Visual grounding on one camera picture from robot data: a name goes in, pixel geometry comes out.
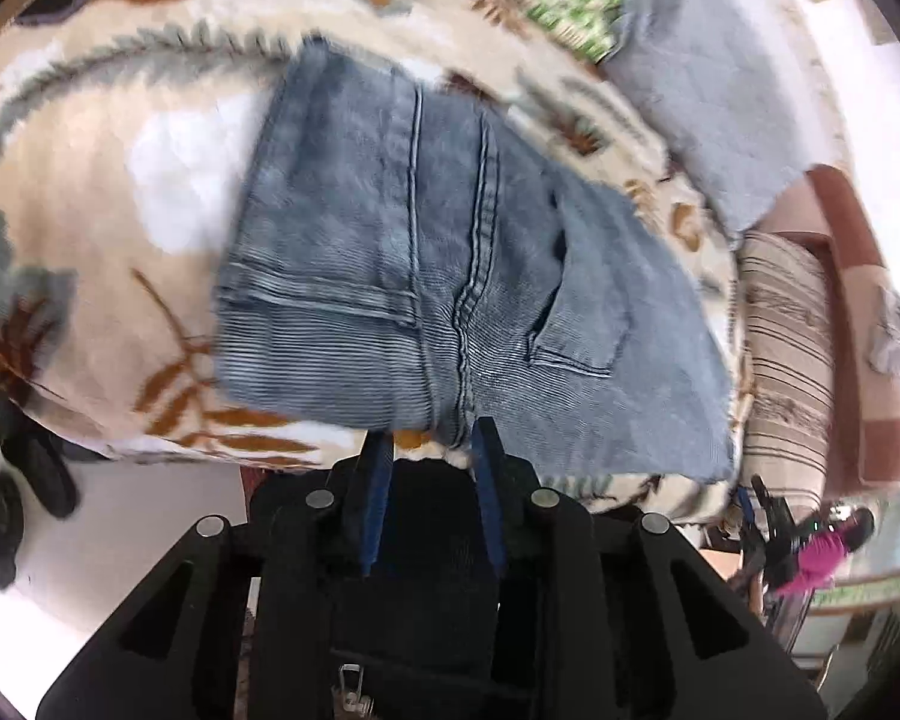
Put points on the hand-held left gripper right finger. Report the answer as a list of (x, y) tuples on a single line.
[(487, 480)]

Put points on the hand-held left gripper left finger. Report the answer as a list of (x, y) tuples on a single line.
[(373, 495)]

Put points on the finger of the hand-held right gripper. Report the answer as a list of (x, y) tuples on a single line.
[(750, 517)]

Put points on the glass-front cabinet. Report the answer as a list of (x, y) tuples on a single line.
[(870, 600)]

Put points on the beige striped pillow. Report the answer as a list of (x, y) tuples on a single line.
[(787, 360)]

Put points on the brown and pink headboard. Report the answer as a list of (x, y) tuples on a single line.
[(862, 270)]

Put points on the cream leaf-print blanket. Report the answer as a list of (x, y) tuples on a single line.
[(105, 240)]

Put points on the grey quilted pillow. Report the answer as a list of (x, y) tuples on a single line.
[(712, 90)]

